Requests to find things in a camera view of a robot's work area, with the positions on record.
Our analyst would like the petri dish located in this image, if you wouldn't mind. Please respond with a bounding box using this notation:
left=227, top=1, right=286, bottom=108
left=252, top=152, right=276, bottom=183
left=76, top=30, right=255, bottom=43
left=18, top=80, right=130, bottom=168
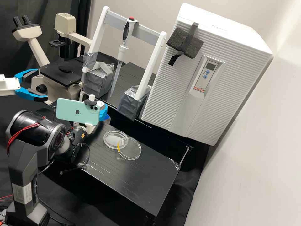
left=103, top=130, right=129, bottom=150

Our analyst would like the grey taped block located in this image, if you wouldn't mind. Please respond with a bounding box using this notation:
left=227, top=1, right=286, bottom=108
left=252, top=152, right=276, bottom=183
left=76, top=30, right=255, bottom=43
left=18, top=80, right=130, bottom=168
left=82, top=52, right=115, bottom=98
left=116, top=85, right=152, bottom=121

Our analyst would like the petri dish lid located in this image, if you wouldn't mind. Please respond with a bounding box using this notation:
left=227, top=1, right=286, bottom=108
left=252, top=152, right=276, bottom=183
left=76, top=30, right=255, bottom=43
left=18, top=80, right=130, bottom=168
left=116, top=136, right=142, bottom=161

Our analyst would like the cream microscope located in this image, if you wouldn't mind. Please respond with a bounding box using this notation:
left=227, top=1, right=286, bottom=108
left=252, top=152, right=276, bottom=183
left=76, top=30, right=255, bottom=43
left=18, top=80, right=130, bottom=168
left=12, top=13, right=95, bottom=105

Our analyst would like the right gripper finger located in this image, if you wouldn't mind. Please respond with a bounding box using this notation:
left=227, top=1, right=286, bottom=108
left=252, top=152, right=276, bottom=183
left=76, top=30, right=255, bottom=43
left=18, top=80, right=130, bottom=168
left=98, top=103, right=110, bottom=122

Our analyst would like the right wrist camera phone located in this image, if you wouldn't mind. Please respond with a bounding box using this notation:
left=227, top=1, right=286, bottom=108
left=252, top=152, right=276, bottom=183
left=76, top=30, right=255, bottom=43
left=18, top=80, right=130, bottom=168
left=56, top=94, right=105, bottom=133

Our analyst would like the black cable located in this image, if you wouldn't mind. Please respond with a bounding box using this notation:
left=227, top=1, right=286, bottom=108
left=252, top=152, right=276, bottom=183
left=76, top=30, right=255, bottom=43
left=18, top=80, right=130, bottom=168
left=37, top=142, right=91, bottom=176

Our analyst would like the incubator door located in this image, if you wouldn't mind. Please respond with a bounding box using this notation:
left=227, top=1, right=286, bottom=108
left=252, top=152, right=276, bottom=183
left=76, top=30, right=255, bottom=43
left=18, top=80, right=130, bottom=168
left=139, top=20, right=274, bottom=147

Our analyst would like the pipette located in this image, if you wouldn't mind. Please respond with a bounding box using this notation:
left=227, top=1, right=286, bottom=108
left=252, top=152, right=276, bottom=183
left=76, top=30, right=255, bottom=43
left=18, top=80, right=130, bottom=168
left=110, top=17, right=139, bottom=97

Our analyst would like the white incubator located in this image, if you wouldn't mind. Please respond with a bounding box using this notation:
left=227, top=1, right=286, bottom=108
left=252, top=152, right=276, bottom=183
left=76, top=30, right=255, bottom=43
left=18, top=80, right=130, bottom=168
left=174, top=2, right=275, bottom=58

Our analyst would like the white pipette stand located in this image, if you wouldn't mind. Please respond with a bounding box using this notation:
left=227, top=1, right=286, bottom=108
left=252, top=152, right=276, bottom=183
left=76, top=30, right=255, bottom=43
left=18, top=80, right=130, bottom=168
left=82, top=6, right=168, bottom=101

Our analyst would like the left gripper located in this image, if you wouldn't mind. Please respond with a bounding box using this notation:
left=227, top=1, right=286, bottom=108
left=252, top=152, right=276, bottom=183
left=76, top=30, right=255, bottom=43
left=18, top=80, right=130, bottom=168
left=0, top=68, right=48, bottom=102

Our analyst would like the black platform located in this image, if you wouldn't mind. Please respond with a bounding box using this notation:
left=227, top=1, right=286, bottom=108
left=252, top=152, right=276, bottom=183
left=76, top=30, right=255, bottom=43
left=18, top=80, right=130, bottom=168
left=37, top=103, right=182, bottom=220
left=79, top=52, right=196, bottom=170

